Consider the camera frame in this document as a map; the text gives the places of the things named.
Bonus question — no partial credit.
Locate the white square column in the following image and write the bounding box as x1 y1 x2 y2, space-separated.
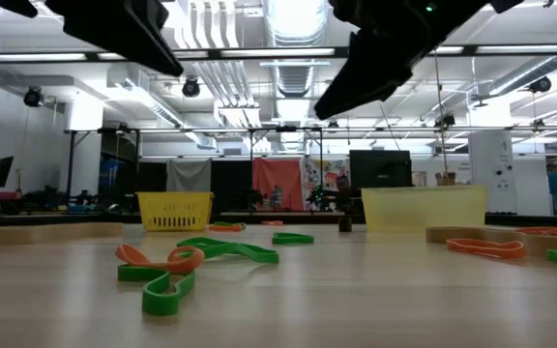
468 130 518 215

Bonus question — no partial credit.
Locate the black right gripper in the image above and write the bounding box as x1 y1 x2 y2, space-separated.
314 0 524 121

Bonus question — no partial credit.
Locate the yellow slotted plastic basket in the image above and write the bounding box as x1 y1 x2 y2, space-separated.
135 191 216 232

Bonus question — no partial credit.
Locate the black screen panel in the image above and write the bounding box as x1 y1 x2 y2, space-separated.
349 149 413 189

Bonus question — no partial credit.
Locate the dark computer monitor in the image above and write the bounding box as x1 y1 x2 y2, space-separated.
0 156 15 189

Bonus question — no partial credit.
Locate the red hanging cloth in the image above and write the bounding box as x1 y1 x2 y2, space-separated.
252 158 304 213

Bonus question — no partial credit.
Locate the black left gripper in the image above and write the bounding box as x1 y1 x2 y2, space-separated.
0 0 185 77

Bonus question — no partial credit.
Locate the black metal rig frame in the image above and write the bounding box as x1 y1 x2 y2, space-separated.
0 43 557 232

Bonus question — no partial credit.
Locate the silver ventilation duct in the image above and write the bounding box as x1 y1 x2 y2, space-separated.
262 0 331 154

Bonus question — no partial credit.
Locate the grey hanging cloth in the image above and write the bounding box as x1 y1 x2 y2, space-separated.
165 159 212 193

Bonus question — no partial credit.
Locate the cartoon print hanging cloth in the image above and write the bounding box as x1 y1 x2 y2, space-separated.
300 158 352 212

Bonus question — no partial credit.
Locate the translucent yellow basket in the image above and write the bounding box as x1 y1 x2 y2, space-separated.
361 185 488 233

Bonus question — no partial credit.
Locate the black hanging spotlight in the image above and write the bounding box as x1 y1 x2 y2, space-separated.
181 76 202 100
22 85 45 108
528 75 553 95

